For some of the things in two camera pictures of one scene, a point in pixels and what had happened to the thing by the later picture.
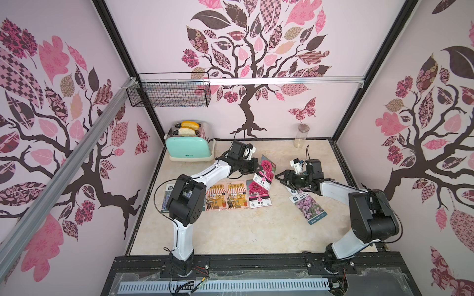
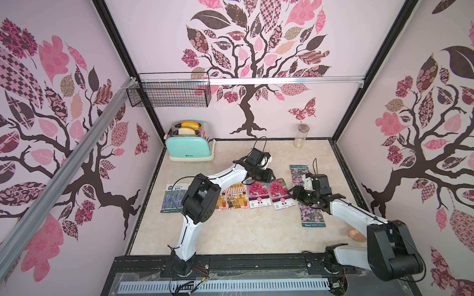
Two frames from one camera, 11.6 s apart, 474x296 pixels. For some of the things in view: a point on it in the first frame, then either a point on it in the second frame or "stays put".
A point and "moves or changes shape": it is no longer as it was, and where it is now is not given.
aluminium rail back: x=255 y=81 stays put
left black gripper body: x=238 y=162 -> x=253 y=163
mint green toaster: x=199 y=147 stays put
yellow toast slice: x=192 y=125 stays put
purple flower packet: x=310 y=208 moves or changes shape
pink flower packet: x=258 y=196 stays put
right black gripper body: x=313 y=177 -> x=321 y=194
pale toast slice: x=186 y=131 stays put
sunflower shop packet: x=237 y=195 stays put
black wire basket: x=171 y=89 stays put
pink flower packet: x=265 y=176 moves or changes shape
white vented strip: x=187 y=286 stays put
